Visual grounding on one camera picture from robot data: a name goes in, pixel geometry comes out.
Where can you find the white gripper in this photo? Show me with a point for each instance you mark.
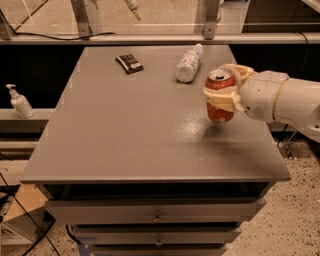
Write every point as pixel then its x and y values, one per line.
pixel 263 95

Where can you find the red coke can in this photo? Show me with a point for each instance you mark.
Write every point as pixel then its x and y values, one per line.
pixel 218 79

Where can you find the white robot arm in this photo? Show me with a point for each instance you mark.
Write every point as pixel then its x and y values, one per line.
pixel 297 104

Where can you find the clear plastic water bottle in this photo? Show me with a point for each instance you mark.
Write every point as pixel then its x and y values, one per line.
pixel 188 65

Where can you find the black snack packet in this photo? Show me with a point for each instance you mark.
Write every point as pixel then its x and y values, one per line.
pixel 129 63

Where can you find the top grey drawer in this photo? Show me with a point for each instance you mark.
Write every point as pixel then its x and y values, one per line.
pixel 98 212

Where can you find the grey drawer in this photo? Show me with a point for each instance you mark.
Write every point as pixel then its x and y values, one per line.
pixel 164 250
pixel 156 235
pixel 98 212

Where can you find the white tube with nozzle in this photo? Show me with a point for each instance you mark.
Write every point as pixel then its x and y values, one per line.
pixel 133 7

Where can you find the grey drawer cabinet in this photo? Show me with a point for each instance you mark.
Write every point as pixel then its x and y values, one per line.
pixel 145 136

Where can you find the middle grey drawer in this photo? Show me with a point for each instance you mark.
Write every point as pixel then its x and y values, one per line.
pixel 156 235

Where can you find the white pump dispenser bottle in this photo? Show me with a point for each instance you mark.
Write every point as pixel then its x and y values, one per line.
pixel 20 103

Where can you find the bottom grey drawer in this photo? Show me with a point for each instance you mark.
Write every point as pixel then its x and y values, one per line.
pixel 164 250

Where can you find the cardboard box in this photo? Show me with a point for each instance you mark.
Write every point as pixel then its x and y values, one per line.
pixel 22 221

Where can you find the right metal frame post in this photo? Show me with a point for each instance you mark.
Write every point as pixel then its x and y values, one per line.
pixel 211 16

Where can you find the metal frame post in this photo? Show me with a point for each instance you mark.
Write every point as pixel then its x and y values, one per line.
pixel 80 13
pixel 211 16

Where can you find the left metal frame post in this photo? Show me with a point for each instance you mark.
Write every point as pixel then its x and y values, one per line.
pixel 80 13

